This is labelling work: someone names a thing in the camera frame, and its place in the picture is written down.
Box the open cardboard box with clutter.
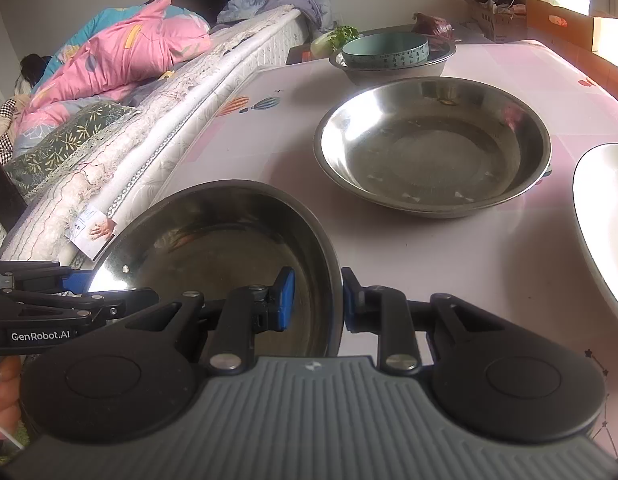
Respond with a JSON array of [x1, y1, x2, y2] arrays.
[[451, 0, 530, 43]]

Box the grey-blue crumpled clothes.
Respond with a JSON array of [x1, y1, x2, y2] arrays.
[[211, 0, 337, 31]]

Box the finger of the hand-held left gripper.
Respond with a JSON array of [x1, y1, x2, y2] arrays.
[[0, 287, 159, 331], [0, 260, 96, 294]]

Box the stainless steel plate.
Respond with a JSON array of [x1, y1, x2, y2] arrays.
[[89, 180, 342, 358], [313, 76, 553, 219]]

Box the pink and blue quilt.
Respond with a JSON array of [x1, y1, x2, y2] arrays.
[[14, 0, 212, 146]]

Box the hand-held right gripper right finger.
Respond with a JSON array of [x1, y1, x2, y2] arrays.
[[340, 266, 495, 375]]

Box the large cardboard box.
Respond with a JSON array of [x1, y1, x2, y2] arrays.
[[584, 40, 618, 111]]

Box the green floral pillow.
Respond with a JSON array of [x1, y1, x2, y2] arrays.
[[4, 100, 140, 201]]

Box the brown cardboard box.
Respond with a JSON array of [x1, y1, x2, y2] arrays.
[[525, 0, 618, 53]]

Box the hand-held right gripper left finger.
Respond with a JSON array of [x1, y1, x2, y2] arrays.
[[124, 266, 296, 376]]

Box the flat printed carton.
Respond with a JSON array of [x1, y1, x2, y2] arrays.
[[286, 22, 490, 66]]

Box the purple cabbage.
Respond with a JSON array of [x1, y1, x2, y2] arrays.
[[413, 12, 455, 41]]

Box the teal ceramic bowl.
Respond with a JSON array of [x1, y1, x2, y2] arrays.
[[341, 31, 430, 71]]

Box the white quilted mattress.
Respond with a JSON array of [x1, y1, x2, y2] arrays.
[[0, 5, 320, 271]]

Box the white ceramic plate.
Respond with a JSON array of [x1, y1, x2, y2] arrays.
[[573, 143, 618, 330]]

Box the napa cabbage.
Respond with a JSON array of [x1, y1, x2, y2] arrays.
[[310, 25, 362, 58]]

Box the person's left hand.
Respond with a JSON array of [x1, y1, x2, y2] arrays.
[[0, 356, 26, 443]]

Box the mattress label tag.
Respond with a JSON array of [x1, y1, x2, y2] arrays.
[[71, 206, 118, 262]]

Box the white cable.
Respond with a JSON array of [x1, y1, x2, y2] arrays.
[[0, 420, 26, 451]]

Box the black flat object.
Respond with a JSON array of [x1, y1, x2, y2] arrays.
[[0, 157, 28, 231]]

